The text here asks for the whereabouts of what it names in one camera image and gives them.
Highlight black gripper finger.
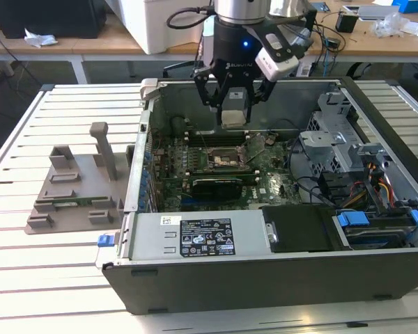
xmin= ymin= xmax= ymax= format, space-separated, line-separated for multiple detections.
xmin=243 ymin=77 xmax=277 ymax=125
xmin=193 ymin=65 xmax=228 ymax=126

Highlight silver CPU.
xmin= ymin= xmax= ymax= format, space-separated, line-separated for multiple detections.
xmin=220 ymin=109 xmax=247 ymax=129

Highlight CPU socket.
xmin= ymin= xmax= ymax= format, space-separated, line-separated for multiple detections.
xmin=208 ymin=146 xmax=248 ymax=172

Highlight pale blue teach pendant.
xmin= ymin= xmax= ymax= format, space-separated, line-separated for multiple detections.
xmin=295 ymin=58 xmax=316 ymax=78

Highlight white printer box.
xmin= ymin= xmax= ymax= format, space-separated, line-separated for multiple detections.
xmin=142 ymin=0 xmax=217 ymax=56

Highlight metal drive cage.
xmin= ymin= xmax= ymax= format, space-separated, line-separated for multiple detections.
xmin=298 ymin=88 xmax=387 ymax=182

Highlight green motherboard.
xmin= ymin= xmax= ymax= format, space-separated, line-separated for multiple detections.
xmin=149 ymin=130 xmax=302 ymax=213

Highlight black graphics card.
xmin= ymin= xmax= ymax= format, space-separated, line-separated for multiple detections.
xmin=190 ymin=176 xmax=247 ymax=202

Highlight wooden desk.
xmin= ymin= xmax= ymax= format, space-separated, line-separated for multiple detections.
xmin=0 ymin=0 xmax=418 ymax=84

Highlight black power connector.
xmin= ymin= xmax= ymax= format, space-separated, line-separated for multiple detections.
xmin=318 ymin=172 xmax=349 ymax=206

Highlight flat white box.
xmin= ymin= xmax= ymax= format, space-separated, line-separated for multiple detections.
xmin=341 ymin=3 xmax=394 ymax=21

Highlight grey parts rack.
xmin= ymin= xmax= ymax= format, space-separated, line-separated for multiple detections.
xmin=24 ymin=121 xmax=135 ymax=237

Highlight black drive bay cover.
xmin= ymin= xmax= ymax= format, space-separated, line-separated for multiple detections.
xmin=260 ymin=204 xmax=342 ymax=254

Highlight clear plastic bag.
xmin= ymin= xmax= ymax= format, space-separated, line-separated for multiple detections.
xmin=373 ymin=13 xmax=411 ymax=38

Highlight hard disk in blue carrier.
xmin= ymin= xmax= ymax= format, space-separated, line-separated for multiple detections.
xmin=331 ymin=207 xmax=418 ymax=251

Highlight silver power supply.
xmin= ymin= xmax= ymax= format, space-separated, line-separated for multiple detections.
xmin=125 ymin=211 xmax=270 ymax=267

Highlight green RAM stick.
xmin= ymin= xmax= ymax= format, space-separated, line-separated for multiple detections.
xmin=52 ymin=196 xmax=109 ymax=206

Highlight large black box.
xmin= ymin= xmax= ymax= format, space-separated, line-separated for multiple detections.
xmin=0 ymin=0 xmax=108 ymax=40

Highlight crumpled white paper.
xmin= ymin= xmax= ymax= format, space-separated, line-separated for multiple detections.
xmin=23 ymin=28 xmax=59 ymax=49

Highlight blue cardboard box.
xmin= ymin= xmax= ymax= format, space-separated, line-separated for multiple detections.
xmin=391 ymin=0 xmax=418 ymax=15

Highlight black PC case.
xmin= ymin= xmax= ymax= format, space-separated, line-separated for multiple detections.
xmin=95 ymin=76 xmax=418 ymax=316

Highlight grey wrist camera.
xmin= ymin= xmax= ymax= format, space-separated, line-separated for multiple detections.
xmin=201 ymin=19 xmax=215 ymax=69

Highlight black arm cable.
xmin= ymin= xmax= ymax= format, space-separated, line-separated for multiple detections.
xmin=166 ymin=5 xmax=217 ymax=31

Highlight red yellow power wires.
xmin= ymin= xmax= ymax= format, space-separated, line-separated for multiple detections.
xmin=348 ymin=161 xmax=396 ymax=209

